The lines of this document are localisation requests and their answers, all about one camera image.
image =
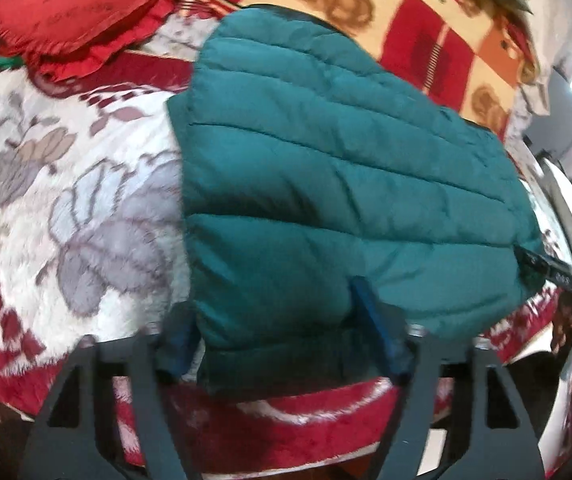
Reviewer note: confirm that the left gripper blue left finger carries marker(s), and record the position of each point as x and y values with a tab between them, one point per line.
76	434

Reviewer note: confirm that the teal puffer jacket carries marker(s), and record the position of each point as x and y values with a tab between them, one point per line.
306	164

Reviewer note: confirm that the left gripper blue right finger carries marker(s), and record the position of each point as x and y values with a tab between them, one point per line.
458	415

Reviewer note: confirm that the red checkered rose blanket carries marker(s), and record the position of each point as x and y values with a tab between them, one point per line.
469	55

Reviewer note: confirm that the red white leaf blanket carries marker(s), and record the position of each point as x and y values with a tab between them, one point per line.
92	243

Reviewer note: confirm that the red heart pillow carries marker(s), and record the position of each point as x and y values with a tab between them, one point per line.
65	39

